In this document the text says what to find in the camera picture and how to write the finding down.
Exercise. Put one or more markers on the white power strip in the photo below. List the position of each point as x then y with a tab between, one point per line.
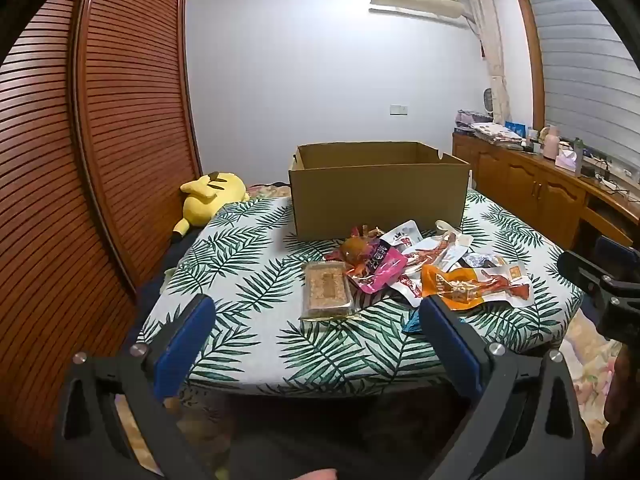
607	181

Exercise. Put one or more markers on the teal snack packet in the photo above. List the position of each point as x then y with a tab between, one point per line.
412	322

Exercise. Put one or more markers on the white snack bag blue edge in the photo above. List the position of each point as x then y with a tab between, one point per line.
400	234

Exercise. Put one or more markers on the beige patterned curtain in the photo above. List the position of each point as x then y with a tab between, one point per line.
492	50

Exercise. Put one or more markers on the folded patterned cloth stack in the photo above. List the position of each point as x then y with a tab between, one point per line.
492	133

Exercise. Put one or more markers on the purple cloth pile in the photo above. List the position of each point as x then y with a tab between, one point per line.
465	119

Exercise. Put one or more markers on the white chicken foot packet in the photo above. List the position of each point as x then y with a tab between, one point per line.
432	252

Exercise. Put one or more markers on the wooden cabinet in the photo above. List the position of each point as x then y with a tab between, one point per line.
520	180

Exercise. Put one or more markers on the brown cake clear packet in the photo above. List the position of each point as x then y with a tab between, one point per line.
327	290

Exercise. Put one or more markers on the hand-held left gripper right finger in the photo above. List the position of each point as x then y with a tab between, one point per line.
452	345

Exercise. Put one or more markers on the green bottle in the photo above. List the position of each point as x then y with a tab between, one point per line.
578	155

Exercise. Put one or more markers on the red snack packet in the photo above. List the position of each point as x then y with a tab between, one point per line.
362	232

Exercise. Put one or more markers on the pink tissue box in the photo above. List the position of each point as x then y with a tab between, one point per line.
567	161

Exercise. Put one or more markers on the small white fan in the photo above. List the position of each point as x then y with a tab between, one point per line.
488	100

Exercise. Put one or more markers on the blue box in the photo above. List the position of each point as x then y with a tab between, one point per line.
515	127

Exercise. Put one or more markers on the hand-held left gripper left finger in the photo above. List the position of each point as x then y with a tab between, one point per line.
185	340

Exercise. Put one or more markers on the pink snack packet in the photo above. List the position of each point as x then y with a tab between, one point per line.
382	267

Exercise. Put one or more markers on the brown cardboard box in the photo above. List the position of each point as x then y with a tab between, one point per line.
375	200

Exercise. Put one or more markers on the floral blanket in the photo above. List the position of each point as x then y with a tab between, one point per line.
585	355

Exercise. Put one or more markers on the gold foil snack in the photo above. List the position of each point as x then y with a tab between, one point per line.
352	250

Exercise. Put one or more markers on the orange and silver snack packet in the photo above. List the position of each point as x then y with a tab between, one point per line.
450	287

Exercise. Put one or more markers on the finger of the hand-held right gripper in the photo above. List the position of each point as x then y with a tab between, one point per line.
612	247
582	266

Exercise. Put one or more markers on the wooden louvred wardrobe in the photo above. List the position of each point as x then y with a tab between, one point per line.
125	110

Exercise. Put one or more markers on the yellow plush toy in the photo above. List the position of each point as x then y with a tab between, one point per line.
205	200

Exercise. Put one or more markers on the grey window blind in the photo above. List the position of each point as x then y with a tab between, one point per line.
585	75

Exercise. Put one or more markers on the pink flask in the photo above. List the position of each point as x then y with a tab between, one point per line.
551	142

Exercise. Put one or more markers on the white wall switch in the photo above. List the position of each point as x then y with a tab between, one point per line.
398	109

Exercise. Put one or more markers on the white packet red wing print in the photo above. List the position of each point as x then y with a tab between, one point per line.
505	280

